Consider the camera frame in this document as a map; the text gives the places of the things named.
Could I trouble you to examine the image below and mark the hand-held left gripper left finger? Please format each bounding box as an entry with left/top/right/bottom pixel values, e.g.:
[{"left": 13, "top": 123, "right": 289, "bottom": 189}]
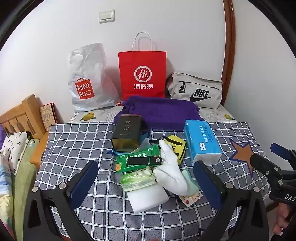
[{"left": 23, "top": 160, "right": 100, "bottom": 241}]

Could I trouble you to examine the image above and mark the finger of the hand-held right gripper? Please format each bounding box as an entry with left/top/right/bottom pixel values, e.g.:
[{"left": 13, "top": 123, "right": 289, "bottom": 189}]
[
  {"left": 270, "top": 142, "right": 296, "bottom": 163},
  {"left": 249, "top": 153, "right": 289, "bottom": 180}
]

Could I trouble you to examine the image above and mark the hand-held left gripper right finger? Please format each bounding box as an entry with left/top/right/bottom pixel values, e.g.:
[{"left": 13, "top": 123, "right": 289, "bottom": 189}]
[{"left": 193, "top": 160, "right": 270, "bottom": 241}]

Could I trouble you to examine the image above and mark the light green cloth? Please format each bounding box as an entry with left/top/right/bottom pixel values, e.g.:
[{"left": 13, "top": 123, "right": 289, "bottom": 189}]
[{"left": 181, "top": 169, "right": 199, "bottom": 195}]

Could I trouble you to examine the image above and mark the lemon print packet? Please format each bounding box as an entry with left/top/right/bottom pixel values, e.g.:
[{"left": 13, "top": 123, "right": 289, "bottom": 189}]
[{"left": 178, "top": 191, "right": 202, "bottom": 208}]

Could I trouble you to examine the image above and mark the white cotton glove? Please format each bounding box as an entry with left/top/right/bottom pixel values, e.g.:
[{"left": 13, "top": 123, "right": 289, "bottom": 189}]
[{"left": 153, "top": 139, "right": 197, "bottom": 196}]

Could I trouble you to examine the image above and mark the blue tissue pack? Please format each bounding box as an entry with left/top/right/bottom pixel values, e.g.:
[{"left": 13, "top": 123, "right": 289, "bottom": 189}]
[{"left": 184, "top": 120, "right": 222, "bottom": 165}]

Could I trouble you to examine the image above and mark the yellow mini duffel bag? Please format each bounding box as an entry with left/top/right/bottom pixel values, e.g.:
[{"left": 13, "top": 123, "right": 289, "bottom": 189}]
[{"left": 149, "top": 135, "right": 186, "bottom": 165}]

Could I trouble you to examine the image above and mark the green wet wipes pack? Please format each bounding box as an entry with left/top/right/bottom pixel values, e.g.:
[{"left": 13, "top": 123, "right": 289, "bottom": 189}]
[{"left": 120, "top": 168, "right": 156, "bottom": 192}]

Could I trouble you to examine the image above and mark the green snack packet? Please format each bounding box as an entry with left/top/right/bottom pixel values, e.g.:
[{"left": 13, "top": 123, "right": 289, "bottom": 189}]
[{"left": 116, "top": 145, "right": 161, "bottom": 174}]

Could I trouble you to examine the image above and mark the white sponge block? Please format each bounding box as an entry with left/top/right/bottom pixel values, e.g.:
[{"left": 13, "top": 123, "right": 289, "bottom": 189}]
[{"left": 127, "top": 183, "right": 171, "bottom": 214}]

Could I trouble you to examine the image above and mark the black strap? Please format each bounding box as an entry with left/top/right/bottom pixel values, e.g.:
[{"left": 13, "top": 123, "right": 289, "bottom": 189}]
[{"left": 125, "top": 156, "right": 163, "bottom": 168}]

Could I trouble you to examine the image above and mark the clear plastic bag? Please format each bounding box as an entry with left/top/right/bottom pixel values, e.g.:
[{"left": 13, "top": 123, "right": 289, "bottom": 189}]
[{"left": 139, "top": 138, "right": 160, "bottom": 151}]

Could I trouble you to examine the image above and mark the person's right hand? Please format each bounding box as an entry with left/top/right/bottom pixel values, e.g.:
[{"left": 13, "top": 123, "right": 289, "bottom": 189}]
[{"left": 273, "top": 204, "right": 296, "bottom": 241}]

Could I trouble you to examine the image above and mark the grey checked blanket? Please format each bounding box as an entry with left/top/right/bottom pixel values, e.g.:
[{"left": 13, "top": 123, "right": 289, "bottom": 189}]
[{"left": 32, "top": 120, "right": 272, "bottom": 241}]

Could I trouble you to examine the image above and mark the green blanket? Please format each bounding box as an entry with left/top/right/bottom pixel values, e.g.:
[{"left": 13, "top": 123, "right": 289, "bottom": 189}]
[{"left": 11, "top": 139, "right": 40, "bottom": 232}]

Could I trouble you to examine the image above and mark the dark tin box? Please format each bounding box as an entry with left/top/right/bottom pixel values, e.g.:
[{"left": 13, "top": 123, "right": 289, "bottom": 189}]
[{"left": 111, "top": 114, "right": 142, "bottom": 153}]

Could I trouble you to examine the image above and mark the patterned box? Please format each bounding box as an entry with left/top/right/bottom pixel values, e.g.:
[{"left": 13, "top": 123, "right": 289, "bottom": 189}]
[{"left": 39, "top": 103, "right": 58, "bottom": 132}]

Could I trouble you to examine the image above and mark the white flower print pillow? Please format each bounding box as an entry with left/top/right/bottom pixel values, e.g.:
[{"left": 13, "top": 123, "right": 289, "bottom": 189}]
[{"left": 0, "top": 132, "right": 30, "bottom": 175}]

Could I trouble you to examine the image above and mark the pastel printed quilt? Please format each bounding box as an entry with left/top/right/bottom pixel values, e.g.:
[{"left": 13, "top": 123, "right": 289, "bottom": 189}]
[{"left": 0, "top": 153, "right": 14, "bottom": 223}]

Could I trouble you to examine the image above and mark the purple towel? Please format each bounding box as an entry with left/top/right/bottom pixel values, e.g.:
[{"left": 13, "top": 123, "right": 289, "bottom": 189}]
[{"left": 114, "top": 96, "right": 206, "bottom": 130}]

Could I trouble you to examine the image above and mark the beige waist bag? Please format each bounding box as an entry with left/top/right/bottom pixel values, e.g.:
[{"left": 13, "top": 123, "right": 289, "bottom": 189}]
[{"left": 165, "top": 72, "right": 223, "bottom": 109}]

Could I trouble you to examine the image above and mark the white plastic shopping bag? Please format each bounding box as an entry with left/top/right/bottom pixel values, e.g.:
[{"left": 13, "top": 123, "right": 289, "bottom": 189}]
[{"left": 68, "top": 43, "right": 121, "bottom": 112}]

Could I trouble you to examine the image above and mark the red paper bag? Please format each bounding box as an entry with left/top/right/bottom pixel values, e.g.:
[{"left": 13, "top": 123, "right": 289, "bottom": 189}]
[{"left": 118, "top": 32, "right": 167, "bottom": 100}]

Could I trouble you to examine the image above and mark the wooden door frame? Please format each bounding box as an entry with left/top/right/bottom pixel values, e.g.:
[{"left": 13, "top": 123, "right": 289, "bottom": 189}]
[{"left": 221, "top": 0, "right": 236, "bottom": 108}]

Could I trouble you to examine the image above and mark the white light switch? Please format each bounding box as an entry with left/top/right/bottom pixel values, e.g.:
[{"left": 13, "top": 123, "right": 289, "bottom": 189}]
[{"left": 99, "top": 9, "right": 115, "bottom": 24}]

